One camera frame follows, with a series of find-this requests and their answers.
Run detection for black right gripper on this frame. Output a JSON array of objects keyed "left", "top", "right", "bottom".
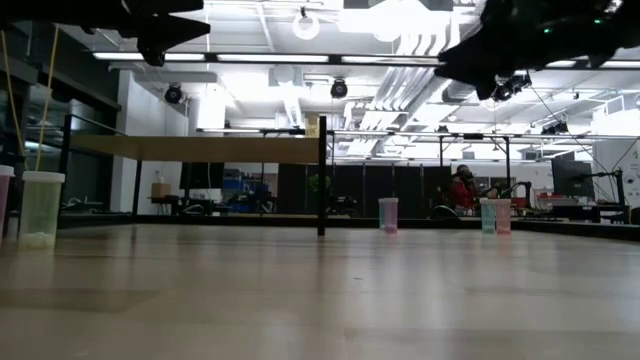
[{"left": 433, "top": 0, "right": 544, "bottom": 101}]

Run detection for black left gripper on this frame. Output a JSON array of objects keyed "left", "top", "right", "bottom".
[{"left": 82, "top": 0, "right": 212, "bottom": 67}]

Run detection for light green medicine bottle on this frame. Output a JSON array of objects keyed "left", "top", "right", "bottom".
[{"left": 18, "top": 170, "right": 67, "bottom": 250}]

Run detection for black ceiling spotlight cluster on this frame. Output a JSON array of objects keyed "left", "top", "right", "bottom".
[{"left": 492, "top": 73, "right": 533, "bottom": 104}]

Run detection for person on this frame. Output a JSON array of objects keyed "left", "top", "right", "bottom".
[{"left": 447, "top": 163, "right": 480, "bottom": 212}]

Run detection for white round pendant lamp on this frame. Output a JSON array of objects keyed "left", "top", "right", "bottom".
[{"left": 292, "top": 7, "right": 321, "bottom": 41}]

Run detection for black partition curtain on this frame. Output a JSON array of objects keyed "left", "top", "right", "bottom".
[{"left": 277, "top": 164, "right": 454, "bottom": 219}]

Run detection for black computer monitor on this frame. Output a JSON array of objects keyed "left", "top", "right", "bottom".
[{"left": 551, "top": 158, "right": 596, "bottom": 199}]

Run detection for blue storage bins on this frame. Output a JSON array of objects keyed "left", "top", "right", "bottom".
[{"left": 222, "top": 169, "right": 274, "bottom": 214}]

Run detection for green potted plant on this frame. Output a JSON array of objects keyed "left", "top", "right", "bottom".
[{"left": 305, "top": 173, "right": 335, "bottom": 214}]

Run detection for black background rig frame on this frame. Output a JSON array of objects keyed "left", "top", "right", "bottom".
[{"left": 437, "top": 132, "right": 512, "bottom": 201}]

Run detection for yellow extension cable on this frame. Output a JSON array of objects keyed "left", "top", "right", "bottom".
[{"left": 0, "top": 24, "right": 61, "bottom": 174}]

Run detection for black wall screen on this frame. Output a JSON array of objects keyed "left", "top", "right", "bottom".
[{"left": 179, "top": 162, "right": 226, "bottom": 190}]

